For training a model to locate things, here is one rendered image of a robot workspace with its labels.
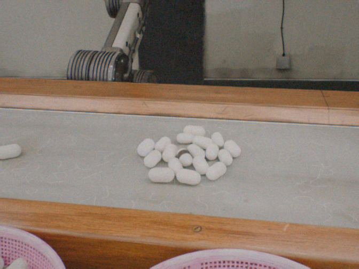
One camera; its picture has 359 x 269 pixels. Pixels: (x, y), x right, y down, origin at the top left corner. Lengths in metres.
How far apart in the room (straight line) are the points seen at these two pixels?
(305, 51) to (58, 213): 2.39
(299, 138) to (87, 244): 0.40
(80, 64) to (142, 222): 0.59
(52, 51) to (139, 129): 2.19
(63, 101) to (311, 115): 0.49
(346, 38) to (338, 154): 2.15
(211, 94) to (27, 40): 2.23
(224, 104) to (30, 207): 0.41
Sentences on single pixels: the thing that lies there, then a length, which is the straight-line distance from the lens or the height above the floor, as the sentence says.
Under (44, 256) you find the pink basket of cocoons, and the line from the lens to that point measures 0.46.
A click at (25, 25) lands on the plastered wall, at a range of 2.87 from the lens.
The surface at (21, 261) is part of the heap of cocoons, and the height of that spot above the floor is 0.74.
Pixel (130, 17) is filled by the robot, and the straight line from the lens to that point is 1.08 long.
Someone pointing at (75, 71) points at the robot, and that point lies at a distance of 0.98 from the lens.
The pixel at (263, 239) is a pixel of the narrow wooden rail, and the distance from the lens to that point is 0.44.
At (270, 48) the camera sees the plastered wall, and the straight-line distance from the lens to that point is 2.68.
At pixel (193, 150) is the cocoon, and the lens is 0.60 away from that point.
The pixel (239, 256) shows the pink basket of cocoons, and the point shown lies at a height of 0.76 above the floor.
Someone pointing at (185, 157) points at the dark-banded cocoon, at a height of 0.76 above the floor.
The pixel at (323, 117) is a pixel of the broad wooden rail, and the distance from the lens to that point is 0.76.
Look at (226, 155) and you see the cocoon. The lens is 0.59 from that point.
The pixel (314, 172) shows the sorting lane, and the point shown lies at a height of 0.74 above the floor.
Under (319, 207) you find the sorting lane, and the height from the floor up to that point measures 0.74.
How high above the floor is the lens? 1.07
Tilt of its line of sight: 29 degrees down
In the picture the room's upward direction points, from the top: 1 degrees counter-clockwise
